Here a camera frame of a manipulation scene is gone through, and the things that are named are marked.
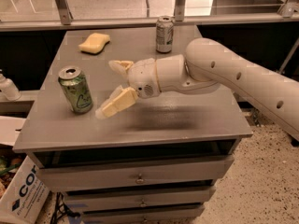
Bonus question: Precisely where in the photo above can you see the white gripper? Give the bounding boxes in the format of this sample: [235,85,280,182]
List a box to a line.
[95,58,161,119]

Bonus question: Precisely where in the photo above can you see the green soda can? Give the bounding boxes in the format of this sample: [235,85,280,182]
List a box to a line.
[58,66,93,114]

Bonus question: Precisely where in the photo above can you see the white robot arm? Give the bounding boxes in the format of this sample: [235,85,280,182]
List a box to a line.
[95,38,299,140]

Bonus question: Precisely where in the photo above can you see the silver 7up can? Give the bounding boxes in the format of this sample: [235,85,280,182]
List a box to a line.
[156,16,174,53]

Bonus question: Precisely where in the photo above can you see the yellow sponge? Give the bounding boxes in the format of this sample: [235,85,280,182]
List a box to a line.
[78,33,110,54]

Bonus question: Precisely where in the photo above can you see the grey drawer cabinet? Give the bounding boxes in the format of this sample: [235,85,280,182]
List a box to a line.
[15,28,251,216]

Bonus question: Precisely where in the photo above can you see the top grey drawer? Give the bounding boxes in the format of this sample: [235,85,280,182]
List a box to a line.
[37,155,234,192]

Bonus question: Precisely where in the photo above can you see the grey drawer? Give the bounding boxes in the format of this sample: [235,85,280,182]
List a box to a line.
[64,186,216,212]
[37,155,234,192]
[81,204,205,224]

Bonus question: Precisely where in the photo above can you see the white plastic bottle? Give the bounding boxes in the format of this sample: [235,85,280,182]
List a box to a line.
[0,70,21,101]

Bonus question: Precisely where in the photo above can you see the middle grey drawer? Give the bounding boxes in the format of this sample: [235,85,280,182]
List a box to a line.
[64,186,216,212]

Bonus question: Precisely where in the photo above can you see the bottom grey drawer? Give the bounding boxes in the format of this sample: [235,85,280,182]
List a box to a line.
[81,204,205,224]

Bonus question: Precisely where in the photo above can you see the white cardboard box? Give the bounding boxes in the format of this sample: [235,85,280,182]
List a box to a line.
[0,116,50,224]

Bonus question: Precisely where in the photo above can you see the black cable bundle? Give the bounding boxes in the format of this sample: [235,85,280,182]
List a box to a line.
[50,192,81,224]

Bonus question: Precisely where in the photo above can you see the metal window frame rail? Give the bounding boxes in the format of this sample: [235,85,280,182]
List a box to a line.
[0,0,299,31]

